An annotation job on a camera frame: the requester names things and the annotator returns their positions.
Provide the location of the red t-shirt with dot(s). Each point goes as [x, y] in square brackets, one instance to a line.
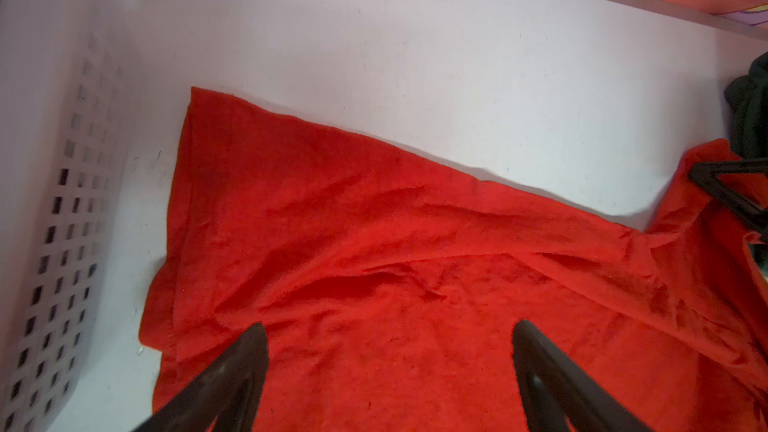
[389, 285]

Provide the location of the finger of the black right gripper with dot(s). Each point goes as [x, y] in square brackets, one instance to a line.
[706, 175]

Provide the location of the folded green t-shirt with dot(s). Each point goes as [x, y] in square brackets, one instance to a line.
[747, 98]

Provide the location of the white plastic laundry basket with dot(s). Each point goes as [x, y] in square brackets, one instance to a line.
[71, 77]

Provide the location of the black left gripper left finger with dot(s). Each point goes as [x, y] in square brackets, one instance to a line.
[223, 397]

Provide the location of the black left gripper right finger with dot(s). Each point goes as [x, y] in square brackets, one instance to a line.
[557, 394]

